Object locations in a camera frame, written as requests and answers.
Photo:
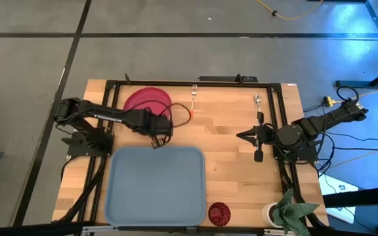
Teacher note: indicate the yellow power plug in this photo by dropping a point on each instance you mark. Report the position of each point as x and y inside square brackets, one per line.
[328, 101]

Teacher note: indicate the white plant pot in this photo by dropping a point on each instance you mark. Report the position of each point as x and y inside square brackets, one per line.
[267, 214]

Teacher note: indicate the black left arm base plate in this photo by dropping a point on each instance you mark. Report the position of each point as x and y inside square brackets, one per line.
[90, 149]

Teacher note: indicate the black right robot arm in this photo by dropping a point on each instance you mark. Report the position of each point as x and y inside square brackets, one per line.
[333, 118]

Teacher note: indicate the dark red faceted cup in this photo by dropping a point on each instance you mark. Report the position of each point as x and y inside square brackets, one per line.
[219, 214]

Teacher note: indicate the black floor stand frame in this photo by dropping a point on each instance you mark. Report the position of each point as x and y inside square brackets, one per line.
[356, 84]

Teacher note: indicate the pink red plate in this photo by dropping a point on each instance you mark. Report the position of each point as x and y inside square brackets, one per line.
[143, 96]

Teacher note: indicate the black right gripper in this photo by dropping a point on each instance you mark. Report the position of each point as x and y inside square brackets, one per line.
[267, 135]

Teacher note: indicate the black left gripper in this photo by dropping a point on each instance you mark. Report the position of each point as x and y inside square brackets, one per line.
[161, 126]

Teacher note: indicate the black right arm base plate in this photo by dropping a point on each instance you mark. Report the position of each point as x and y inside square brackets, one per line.
[307, 154]

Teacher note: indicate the green leafy plant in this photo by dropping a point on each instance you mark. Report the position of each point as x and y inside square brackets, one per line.
[289, 213]

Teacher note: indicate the black front rail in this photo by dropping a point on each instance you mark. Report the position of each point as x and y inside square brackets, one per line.
[28, 229]

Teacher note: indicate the blue plastic tray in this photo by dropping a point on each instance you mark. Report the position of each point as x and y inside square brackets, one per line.
[156, 187]

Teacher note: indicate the white printed sheet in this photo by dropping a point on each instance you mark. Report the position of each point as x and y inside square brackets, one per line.
[330, 183]

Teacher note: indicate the black aluminium table frame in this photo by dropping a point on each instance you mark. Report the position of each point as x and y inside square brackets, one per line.
[225, 84]

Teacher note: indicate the black desk edge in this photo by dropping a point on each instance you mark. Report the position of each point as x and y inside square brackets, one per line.
[366, 196]

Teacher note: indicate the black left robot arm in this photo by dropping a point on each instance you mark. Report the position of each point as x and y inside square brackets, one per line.
[110, 115]

